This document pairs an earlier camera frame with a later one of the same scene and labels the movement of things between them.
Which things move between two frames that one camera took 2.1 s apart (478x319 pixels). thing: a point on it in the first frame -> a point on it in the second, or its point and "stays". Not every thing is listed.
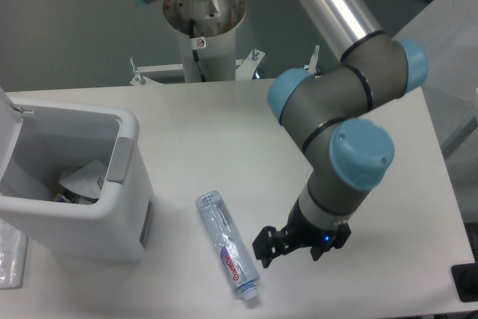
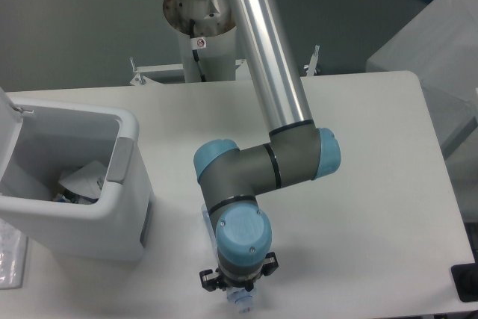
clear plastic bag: x=13 y=249 stays
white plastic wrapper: x=87 y=180 stays
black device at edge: x=465 y=277 stays
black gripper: x=299 y=231 -> x=210 y=280
